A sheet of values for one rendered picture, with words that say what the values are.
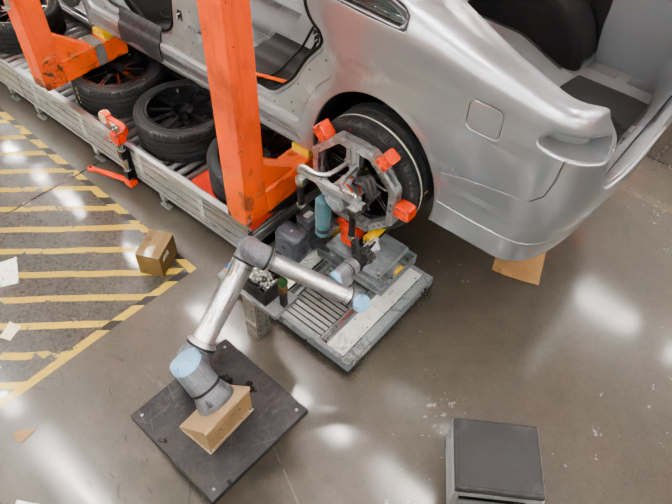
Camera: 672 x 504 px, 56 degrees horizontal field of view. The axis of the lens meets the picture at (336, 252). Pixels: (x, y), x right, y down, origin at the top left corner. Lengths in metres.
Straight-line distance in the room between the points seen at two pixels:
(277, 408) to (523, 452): 1.16
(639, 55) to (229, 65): 2.57
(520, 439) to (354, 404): 0.89
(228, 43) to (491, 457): 2.16
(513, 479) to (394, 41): 2.00
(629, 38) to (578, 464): 2.50
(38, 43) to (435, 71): 2.79
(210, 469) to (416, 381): 1.23
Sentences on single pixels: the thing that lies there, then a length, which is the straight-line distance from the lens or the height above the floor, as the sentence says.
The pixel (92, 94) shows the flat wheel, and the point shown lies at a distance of 4.80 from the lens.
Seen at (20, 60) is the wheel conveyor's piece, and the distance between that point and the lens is 5.79.
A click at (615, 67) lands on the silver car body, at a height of 0.92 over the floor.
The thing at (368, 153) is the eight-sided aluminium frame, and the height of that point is 1.12.
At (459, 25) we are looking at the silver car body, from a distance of 2.79.
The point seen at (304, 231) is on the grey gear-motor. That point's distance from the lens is 3.65.
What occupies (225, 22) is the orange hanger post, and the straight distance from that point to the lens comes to 2.78.
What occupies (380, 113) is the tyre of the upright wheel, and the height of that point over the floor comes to 1.18.
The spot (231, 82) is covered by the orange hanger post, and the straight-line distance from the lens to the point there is 2.93.
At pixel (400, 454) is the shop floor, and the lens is 3.37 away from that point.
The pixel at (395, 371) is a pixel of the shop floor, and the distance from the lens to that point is 3.59.
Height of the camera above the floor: 3.08
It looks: 49 degrees down
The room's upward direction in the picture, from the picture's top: 2 degrees clockwise
